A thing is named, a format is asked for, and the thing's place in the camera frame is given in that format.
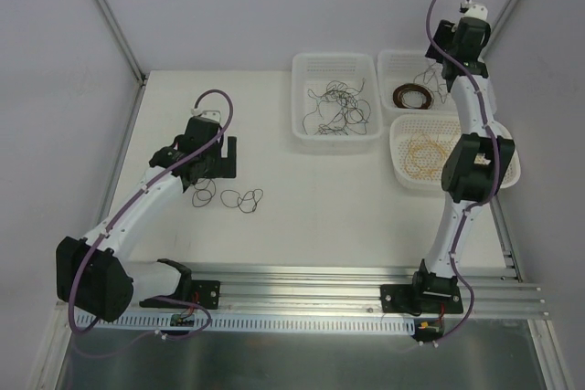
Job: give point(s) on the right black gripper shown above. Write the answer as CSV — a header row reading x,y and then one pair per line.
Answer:
x,y
437,43

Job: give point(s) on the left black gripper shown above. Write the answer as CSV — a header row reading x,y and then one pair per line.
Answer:
x,y
227,158

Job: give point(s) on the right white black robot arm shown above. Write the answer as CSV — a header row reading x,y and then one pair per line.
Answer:
x,y
474,170

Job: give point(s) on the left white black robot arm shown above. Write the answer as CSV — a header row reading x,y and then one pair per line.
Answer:
x,y
94,271

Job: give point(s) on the white rectangular basket right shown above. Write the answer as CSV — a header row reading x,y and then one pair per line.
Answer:
x,y
396,68

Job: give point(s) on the white rectangular basket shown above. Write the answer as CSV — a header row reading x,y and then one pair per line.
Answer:
x,y
396,68
335,103

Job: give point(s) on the white rounded perforated basket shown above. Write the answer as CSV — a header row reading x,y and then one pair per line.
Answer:
x,y
419,146

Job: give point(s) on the white rectangular basket left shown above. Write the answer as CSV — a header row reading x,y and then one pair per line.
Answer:
x,y
335,103

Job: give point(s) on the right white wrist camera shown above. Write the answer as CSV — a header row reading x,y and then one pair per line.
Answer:
x,y
472,9

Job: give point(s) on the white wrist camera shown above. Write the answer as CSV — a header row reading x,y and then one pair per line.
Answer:
x,y
472,9
211,115

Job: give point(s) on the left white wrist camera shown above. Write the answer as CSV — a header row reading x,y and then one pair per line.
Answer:
x,y
211,115

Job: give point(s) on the aluminium mounting rail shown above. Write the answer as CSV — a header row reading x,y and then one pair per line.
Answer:
x,y
345,291

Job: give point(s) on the slotted grey cable duct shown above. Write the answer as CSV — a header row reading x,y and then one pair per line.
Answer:
x,y
230,322

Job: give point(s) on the left aluminium frame post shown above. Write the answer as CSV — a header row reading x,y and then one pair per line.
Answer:
x,y
120,40

